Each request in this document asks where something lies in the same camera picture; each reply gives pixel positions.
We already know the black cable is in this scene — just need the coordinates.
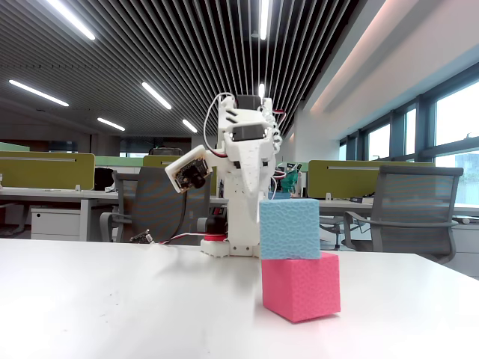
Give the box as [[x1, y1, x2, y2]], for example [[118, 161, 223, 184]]
[[164, 190, 190, 244]]

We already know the teal figurine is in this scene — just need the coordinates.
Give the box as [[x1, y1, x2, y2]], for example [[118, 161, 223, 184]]
[[278, 162, 303, 195]]

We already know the white office desk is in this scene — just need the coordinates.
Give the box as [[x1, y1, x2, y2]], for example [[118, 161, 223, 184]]
[[0, 186, 120, 242], [209, 196, 479, 248]]

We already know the white drawer pedestal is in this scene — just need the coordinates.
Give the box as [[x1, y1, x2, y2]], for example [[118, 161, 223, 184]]
[[30, 207, 82, 242]]

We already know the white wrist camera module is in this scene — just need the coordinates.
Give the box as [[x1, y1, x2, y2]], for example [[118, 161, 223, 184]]
[[164, 145, 214, 194]]

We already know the white spiral cable wrap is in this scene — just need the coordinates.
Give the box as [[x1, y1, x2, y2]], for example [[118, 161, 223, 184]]
[[257, 105, 282, 151]]

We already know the red white black servo wire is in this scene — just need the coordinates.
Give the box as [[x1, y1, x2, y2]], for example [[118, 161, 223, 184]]
[[151, 231, 209, 247]]

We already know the blue foam cube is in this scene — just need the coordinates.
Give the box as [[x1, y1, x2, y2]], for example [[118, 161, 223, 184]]
[[258, 198, 322, 262]]

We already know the black bag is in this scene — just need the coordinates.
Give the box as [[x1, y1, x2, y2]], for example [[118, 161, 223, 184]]
[[94, 167, 115, 192]]

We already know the small controller circuit board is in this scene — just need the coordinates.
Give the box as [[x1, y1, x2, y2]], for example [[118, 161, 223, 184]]
[[129, 229, 154, 245]]

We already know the grey mesh office chair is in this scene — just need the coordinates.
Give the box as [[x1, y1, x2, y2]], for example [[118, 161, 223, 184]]
[[99, 167, 214, 246], [342, 165, 465, 265]]

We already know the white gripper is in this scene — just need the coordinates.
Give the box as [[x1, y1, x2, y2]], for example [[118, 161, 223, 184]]
[[217, 94, 275, 199]]

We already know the olive green desk partition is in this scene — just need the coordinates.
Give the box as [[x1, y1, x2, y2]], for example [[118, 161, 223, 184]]
[[142, 155, 225, 197], [307, 159, 437, 200], [0, 151, 96, 191]]

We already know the red foam cube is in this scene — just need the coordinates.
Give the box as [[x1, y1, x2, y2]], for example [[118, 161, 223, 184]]
[[260, 251, 342, 324]]

